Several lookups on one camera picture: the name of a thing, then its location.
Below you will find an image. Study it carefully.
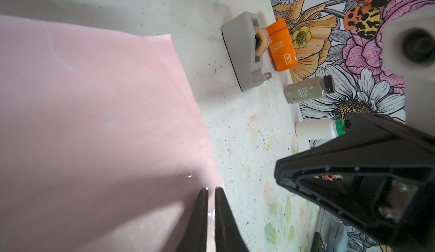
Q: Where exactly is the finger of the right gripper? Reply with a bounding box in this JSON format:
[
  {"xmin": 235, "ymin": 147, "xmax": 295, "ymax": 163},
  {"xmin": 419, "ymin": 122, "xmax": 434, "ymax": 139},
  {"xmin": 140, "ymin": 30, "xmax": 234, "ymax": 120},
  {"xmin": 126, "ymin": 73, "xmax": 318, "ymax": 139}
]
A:
[
  {"xmin": 292, "ymin": 113, "xmax": 435, "ymax": 177},
  {"xmin": 274, "ymin": 156, "xmax": 435, "ymax": 249}
]

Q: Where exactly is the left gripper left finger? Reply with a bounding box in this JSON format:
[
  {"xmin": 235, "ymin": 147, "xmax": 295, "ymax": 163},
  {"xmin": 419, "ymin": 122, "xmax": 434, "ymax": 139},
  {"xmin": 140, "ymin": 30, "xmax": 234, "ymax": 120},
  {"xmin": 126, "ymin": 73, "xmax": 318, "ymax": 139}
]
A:
[{"xmin": 175, "ymin": 188, "xmax": 208, "ymax": 252}]

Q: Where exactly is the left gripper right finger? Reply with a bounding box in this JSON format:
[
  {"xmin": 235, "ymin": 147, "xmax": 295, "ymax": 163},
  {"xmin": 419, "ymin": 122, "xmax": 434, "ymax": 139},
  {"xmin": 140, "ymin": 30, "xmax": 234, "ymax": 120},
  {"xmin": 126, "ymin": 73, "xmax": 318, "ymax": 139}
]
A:
[{"xmin": 215, "ymin": 187, "xmax": 249, "ymax": 252}]

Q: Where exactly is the purple wrapping paper sheet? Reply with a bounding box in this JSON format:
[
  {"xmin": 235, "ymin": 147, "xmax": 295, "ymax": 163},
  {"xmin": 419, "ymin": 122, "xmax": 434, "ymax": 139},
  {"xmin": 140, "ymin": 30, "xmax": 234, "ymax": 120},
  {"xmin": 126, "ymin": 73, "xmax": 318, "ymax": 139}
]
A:
[{"xmin": 1, "ymin": 15, "xmax": 223, "ymax": 252}]

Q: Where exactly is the white bottle green cap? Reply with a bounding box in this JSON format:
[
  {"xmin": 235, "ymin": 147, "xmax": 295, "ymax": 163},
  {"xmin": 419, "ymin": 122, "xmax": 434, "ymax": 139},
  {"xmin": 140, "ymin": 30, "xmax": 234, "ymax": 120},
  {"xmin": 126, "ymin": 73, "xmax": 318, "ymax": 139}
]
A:
[{"xmin": 295, "ymin": 119, "xmax": 345, "ymax": 140}]

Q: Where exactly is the clear bottle black cap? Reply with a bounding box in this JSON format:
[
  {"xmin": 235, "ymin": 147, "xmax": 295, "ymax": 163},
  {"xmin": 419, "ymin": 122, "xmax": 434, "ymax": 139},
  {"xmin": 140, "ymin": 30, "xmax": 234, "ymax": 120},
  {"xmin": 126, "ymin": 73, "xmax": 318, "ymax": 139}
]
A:
[{"xmin": 284, "ymin": 75, "xmax": 335, "ymax": 104}]

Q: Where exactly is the orange bottle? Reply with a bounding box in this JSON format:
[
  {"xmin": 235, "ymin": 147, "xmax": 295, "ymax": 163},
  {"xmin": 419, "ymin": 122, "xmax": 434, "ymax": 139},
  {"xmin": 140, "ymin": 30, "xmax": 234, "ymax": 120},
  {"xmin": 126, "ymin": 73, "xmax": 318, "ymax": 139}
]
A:
[{"xmin": 266, "ymin": 19, "xmax": 299, "ymax": 72}]

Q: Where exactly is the grey tape dispenser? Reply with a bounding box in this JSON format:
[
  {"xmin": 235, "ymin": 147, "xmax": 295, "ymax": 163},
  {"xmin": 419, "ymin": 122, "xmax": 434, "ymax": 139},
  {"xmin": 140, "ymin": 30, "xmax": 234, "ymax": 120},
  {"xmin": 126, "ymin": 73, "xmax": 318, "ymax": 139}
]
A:
[{"xmin": 222, "ymin": 12, "xmax": 273, "ymax": 92}]

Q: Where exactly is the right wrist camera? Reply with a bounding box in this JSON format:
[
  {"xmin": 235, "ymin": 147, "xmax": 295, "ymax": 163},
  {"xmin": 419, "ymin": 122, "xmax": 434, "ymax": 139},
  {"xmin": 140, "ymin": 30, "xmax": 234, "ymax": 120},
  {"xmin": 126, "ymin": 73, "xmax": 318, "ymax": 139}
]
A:
[{"xmin": 382, "ymin": 5, "xmax": 435, "ymax": 136}]

